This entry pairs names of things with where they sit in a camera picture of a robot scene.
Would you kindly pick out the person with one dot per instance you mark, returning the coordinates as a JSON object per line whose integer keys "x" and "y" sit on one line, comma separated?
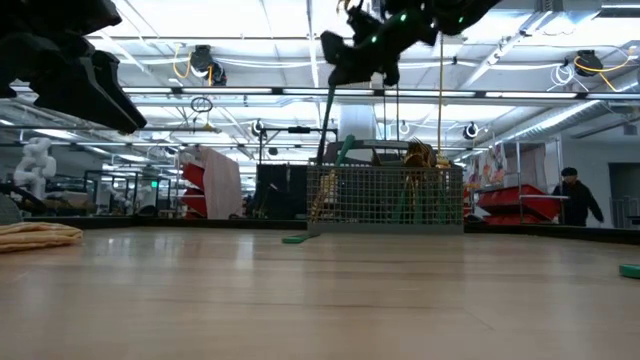
{"x": 577, "y": 200}

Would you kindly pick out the beige folded cloth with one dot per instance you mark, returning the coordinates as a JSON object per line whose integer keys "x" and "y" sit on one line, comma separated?
{"x": 35, "y": 237}

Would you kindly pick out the black crate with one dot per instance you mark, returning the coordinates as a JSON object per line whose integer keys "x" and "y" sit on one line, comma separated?
{"x": 280, "y": 192}

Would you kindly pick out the black aluminium table frame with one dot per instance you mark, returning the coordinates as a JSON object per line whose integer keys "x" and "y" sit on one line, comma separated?
{"x": 150, "y": 222}

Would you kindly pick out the white panel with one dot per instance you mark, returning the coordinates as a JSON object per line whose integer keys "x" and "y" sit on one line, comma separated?
{"x": 222, "y": 185}

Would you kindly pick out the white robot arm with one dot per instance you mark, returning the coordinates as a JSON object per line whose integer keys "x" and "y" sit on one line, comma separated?
{"x": 35, "y": 165}

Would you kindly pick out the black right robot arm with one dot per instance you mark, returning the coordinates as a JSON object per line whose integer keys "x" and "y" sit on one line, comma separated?
{"x": 465, "y": 12}

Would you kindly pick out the grey plastic silverware basket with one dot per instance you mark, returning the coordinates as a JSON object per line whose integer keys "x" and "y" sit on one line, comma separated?
{"x": 385, "y": 229}

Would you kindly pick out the red storage bins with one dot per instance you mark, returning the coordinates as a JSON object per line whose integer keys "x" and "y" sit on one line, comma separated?
{"x": 510, "y": 200}
{"x": 192, "y": 180}

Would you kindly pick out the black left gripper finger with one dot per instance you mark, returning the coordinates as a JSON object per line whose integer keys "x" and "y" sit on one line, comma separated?
{"x": 120, "y": 85}
{"x": 85, "y": 95}

